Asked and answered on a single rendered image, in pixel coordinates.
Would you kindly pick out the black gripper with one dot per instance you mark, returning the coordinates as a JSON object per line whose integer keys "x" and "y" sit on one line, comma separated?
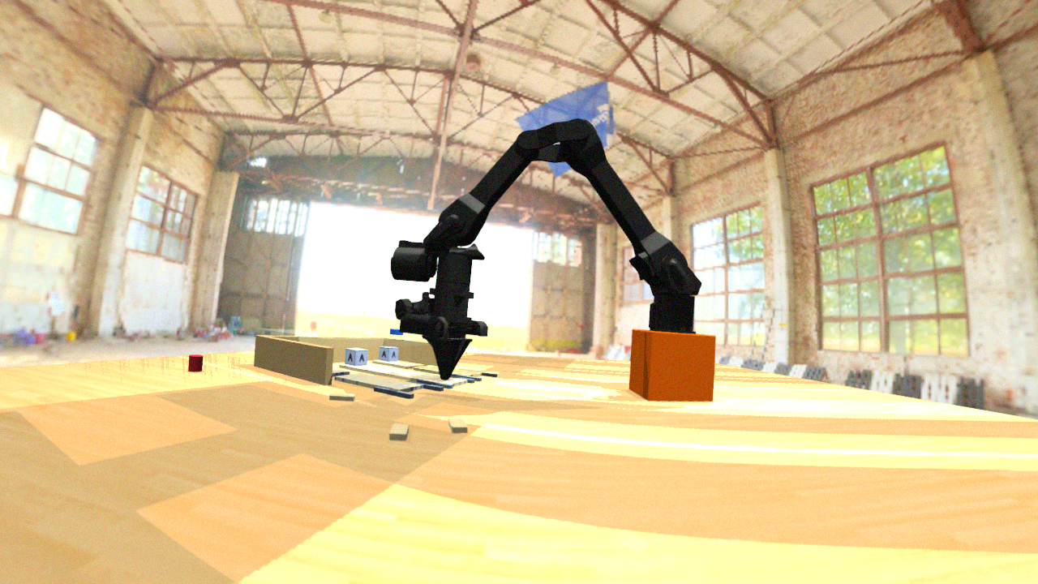
{"x": 447, "y": 327}

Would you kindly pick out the white strip with yellow dots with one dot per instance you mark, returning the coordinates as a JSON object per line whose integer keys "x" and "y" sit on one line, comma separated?
{"x": 435, "y": 370}

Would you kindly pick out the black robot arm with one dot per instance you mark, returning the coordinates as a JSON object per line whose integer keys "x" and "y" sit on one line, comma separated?
{"x": 657, "y": 259}

